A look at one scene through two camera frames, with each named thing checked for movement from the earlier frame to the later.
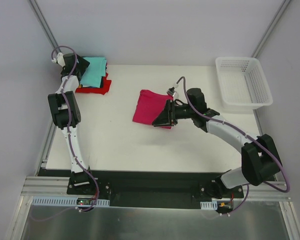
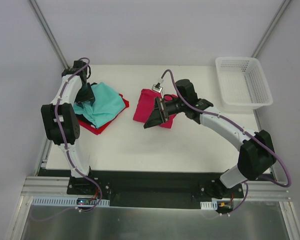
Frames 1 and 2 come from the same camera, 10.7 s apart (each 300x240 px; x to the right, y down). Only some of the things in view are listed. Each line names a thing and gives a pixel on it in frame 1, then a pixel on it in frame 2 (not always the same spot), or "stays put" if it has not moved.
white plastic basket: [243, 84] stays put
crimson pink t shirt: [149, 106] stays put
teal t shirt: [92, 76] → [107, 103]
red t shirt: [102, 90] → [97, 131]
